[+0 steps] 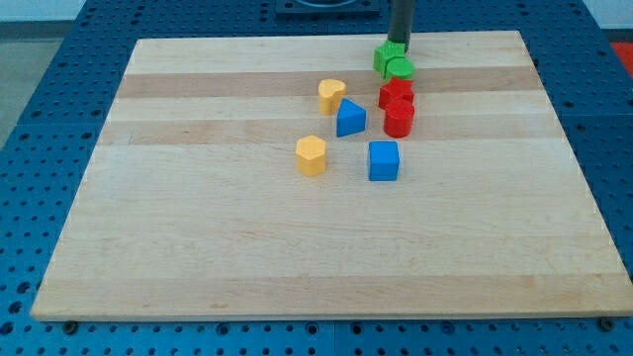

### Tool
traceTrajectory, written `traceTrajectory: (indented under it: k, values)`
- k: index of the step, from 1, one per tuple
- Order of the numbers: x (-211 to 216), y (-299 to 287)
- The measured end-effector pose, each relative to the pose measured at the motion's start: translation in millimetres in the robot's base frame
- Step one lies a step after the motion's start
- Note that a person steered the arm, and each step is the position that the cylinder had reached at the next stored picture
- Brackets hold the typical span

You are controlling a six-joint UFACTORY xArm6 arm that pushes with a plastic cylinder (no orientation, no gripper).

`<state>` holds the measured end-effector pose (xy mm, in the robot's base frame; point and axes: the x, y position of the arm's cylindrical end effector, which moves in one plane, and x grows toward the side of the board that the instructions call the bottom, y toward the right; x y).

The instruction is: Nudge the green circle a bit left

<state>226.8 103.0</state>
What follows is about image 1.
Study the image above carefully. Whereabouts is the blue cube block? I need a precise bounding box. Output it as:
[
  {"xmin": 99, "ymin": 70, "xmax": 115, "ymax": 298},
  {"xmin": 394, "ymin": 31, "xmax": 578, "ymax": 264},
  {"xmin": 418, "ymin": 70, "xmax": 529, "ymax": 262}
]
[{"xmin": 367, "ymin": 140, "xmax": 400, "ymax": 181}]

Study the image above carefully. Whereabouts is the green star block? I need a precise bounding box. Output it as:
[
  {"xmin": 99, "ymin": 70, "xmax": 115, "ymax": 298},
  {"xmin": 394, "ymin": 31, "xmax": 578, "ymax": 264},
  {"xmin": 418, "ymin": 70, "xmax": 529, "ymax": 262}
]
[{"xmin": 373, "ymin": 40, "xmax": 406, "ymax": 78}]

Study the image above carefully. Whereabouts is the red star block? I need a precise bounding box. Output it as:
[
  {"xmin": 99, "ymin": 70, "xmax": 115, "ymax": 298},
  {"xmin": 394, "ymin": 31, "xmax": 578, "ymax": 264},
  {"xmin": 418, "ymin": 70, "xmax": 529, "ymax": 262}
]
[{"xmin": 378, "ymin": 77, "xmax": 414, "ymax": 110}]

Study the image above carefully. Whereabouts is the red cylinder block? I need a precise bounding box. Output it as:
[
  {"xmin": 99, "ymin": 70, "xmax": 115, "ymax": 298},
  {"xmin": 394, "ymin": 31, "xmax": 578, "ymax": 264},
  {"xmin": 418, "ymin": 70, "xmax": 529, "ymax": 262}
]
[{"xmin": 384, "ymin": 99, "xmax": 415, "ymax": 138}]

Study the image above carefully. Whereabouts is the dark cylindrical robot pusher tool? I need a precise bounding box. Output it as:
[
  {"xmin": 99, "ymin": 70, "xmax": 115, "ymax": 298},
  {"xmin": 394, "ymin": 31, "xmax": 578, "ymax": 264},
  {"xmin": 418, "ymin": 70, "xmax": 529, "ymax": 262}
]
[{"xmin": 388, "ymin": 0, "xmax": 415, "ymax": 51}]

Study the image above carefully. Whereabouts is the yellow hexagon block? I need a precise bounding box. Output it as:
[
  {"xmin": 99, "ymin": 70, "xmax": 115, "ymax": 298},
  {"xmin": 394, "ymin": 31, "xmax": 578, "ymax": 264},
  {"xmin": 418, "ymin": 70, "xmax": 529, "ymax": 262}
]
[{"xmin": 295, "ymin": 135, "xmax": 326, "ymax": 177}]

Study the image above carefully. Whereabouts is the green circle block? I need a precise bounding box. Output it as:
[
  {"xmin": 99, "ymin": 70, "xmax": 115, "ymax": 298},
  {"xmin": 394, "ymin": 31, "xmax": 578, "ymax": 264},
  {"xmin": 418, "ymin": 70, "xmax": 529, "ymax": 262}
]
[{"xmin": 385, "ymin": 57, "xmax": 415, "ymax": 80}]

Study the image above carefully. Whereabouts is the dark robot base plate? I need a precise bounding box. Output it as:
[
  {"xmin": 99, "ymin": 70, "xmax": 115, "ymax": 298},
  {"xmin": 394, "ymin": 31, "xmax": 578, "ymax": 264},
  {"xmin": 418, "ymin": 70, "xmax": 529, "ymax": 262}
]
[{"xmin": 273, "ymin": 0, "xmax": 383, "ymax": 17}]

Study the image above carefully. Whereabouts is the blue triangle block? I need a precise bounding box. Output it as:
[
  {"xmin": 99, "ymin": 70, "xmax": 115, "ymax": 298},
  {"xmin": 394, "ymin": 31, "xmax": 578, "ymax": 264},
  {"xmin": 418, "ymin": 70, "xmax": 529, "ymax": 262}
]
[{"xmin": 336, "ymin": 98, "xmax": 367, "ymax": 136}]

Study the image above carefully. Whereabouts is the yellow heart block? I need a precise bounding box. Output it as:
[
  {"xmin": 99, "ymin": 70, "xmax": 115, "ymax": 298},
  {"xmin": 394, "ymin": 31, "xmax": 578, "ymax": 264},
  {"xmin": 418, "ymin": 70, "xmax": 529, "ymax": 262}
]
[{"xmin": 317, "ymin": 79, "xmax": 346, "ymax": 115}]

